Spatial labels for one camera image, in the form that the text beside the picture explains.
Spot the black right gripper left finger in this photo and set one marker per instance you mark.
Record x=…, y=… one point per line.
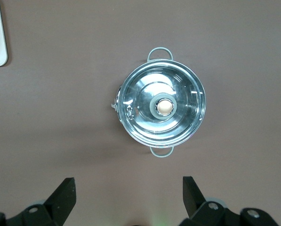
x=53, y=207

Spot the steel electric cooking pot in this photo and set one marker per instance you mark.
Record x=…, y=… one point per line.
x=161, y=155

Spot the glass pot lid with knob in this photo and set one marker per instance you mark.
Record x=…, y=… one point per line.
x=142, y=94

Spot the brown table mat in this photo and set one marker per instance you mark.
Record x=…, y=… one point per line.
x=60, y=106

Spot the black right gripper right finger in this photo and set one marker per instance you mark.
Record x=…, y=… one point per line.
x=201, y=212

